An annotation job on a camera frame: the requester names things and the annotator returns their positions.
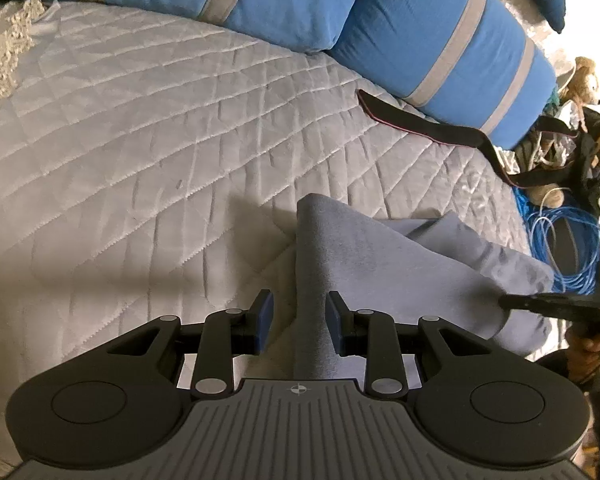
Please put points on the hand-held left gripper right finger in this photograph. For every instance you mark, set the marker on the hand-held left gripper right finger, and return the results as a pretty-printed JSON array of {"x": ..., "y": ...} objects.
[{"x": 335, "y": 322}]

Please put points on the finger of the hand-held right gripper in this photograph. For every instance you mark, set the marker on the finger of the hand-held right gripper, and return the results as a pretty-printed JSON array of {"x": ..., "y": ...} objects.
[{"x": 550, "y": 305}]

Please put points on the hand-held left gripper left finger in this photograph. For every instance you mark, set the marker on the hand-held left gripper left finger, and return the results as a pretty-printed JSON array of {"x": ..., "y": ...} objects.
[{"x": 266, "y": 320}]

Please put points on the grey-blue pants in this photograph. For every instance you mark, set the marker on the grey-blue pants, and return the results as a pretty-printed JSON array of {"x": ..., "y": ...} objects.
[{"x": 380, "y": 270}]

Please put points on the person's right hand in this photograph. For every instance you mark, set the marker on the person's right hand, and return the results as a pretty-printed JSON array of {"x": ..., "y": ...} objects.
[{"x": 592, "y": 352}]

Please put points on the dark green bag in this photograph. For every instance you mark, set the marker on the dark green bag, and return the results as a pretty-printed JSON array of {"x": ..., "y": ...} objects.
[{"x": 595, "y": 160}]

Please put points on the brown plush bear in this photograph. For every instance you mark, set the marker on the brown plush bear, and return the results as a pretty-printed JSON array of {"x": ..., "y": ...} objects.
[{"x": 582, "y": 80}]

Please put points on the white quilted bedspread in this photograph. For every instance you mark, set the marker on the white quilted bedspread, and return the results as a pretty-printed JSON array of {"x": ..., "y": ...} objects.
[{"x": 130, "y": 135}]

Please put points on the white lace cloth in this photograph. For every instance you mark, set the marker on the white lace cloth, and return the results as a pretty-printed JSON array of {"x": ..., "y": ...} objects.
[{"x": 5, "y": 45}]

